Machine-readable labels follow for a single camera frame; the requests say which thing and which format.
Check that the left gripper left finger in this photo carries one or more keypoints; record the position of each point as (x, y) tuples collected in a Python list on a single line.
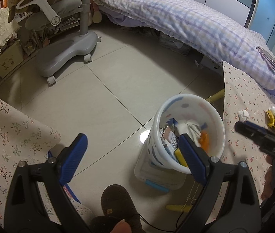
[(24, 208)]

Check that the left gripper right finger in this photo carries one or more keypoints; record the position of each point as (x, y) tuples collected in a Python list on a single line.
[(240, 209)]

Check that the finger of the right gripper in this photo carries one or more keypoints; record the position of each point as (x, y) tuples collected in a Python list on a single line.
[(255, 126), (264, 141)]

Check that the small white tissue ball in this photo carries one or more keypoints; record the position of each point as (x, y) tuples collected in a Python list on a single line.
[(243, 116)]

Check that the yellow snack bag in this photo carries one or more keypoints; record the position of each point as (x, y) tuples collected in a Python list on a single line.
[(270, 120)]

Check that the orange wrapper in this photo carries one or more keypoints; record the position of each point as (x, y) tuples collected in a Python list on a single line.
[(204, 141)]

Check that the green yellow scrub sponge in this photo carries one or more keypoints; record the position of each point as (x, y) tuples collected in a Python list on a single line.
[(180, 158)]

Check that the light blue milk carton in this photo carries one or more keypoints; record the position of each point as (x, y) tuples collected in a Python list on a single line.
[(169, 138)]

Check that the white green small bottle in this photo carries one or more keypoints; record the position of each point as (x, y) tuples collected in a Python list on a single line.
[(272, 110)]

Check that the white paper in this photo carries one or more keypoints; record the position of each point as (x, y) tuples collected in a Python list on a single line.
[(191, 128)]

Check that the white patterned trash bin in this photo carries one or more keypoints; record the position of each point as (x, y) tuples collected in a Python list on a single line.
[(184, 114)]

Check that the operator right hand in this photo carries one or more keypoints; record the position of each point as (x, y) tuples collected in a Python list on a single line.
[(268, 189)]

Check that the operator thumb left hand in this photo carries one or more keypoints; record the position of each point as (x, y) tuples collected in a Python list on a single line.
[(122, 227)]

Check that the cherry print tablecloth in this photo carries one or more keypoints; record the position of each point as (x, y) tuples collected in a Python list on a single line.
[(242, 92)]

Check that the yellow table leg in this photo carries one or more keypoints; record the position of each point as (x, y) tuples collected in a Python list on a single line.
[(216, 96)]

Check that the folded striped cloth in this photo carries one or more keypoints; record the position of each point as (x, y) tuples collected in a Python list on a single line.
[(268, 58)]

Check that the plaid purple duvet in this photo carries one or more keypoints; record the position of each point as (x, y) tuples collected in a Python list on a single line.
[(215, 35)]

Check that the brown slipper foot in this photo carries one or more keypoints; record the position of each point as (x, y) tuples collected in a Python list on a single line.
[(116, 205)]

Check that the clear plastic storage box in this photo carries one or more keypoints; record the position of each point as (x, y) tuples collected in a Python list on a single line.
[(156, 177)]

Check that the grey ergonomic chair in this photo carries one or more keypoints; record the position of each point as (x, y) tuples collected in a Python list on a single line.
[(64, 30)]

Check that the cardboard box under desk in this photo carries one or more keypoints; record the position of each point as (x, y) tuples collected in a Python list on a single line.
[(10, 58)]

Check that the pink plush toy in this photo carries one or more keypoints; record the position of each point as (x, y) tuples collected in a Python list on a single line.
[(95, 15)]

